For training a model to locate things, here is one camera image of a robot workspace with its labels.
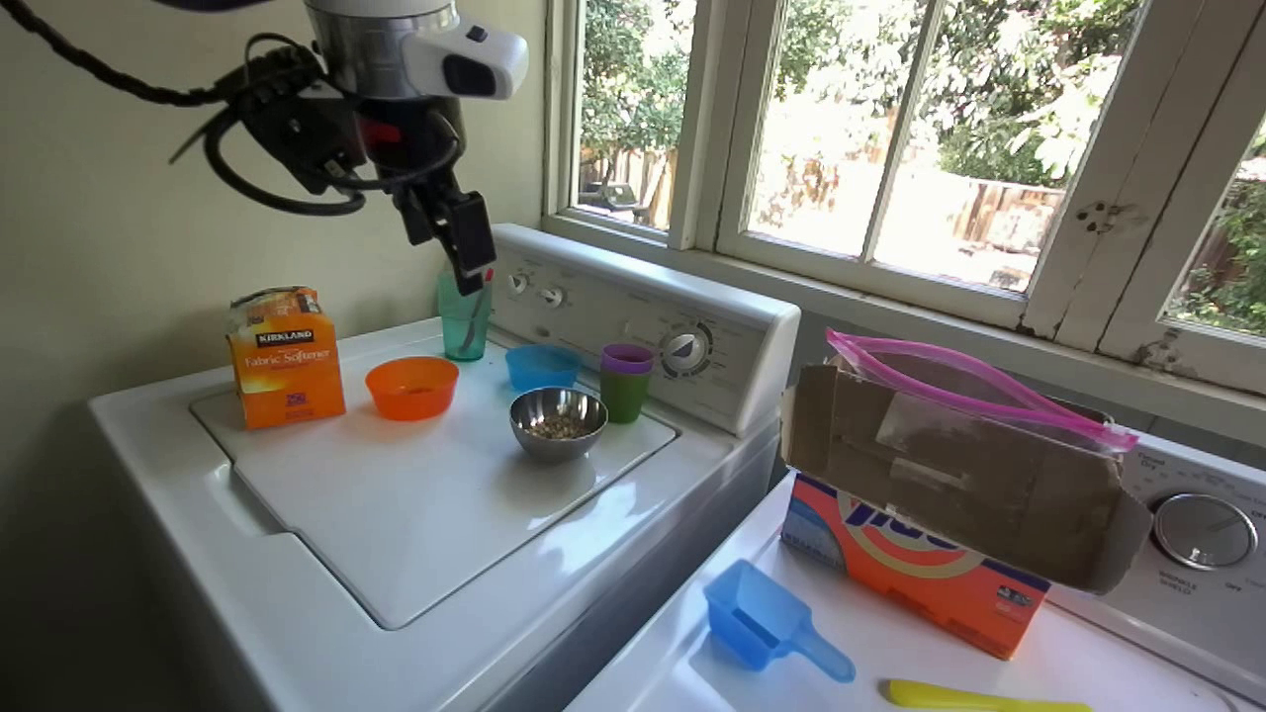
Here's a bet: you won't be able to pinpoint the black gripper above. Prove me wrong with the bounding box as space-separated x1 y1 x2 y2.
353 97 501 297

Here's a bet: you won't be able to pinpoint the small food pieces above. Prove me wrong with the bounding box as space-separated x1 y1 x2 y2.
523 412 594 446

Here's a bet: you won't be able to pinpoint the silver metal bowl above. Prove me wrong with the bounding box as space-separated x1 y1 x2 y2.
506 383 614 469

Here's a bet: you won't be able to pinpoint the blue plastic bowl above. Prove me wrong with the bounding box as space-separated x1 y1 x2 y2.
501 341 585 399

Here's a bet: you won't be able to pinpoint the orange plastic bowl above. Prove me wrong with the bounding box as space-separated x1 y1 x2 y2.
365 351 464 428

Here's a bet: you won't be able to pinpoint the teal translucent plastic cup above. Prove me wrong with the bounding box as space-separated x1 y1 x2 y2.
433 269 493 368

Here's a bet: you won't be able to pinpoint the green cup with purple rim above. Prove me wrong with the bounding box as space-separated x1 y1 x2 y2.
594 341 660 428

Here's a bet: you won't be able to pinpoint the orange Kirkland fabric softener pack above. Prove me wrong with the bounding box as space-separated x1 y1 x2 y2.
220 280 353 436

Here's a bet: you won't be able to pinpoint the large washer dial knob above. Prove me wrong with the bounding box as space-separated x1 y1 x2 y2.
655 321 714 383

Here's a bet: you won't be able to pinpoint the white washing machine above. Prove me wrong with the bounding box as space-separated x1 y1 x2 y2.
87 217 808 712

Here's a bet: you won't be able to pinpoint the large white framed window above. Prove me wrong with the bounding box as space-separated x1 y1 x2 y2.
538 0 1070 338

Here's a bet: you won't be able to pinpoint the blue plastic scoop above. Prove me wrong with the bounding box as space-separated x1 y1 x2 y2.
701 560 858 690

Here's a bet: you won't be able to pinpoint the zip bag with pink seal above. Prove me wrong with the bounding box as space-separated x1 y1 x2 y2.
817 324 1146 465

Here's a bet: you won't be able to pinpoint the orange Tide detergent box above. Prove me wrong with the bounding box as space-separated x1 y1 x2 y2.
776 360 1159 664

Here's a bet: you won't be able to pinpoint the yellow plastic utensil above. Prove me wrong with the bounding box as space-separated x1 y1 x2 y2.
877 672 1095 712

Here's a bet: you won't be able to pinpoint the round silver dryer knob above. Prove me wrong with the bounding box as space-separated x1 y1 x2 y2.
1146 488 1266 578

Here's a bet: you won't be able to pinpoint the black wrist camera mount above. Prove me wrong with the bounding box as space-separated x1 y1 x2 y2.
212 45 382 206

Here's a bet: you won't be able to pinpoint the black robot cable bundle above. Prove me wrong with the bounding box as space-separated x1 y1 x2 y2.
0 0 375 223

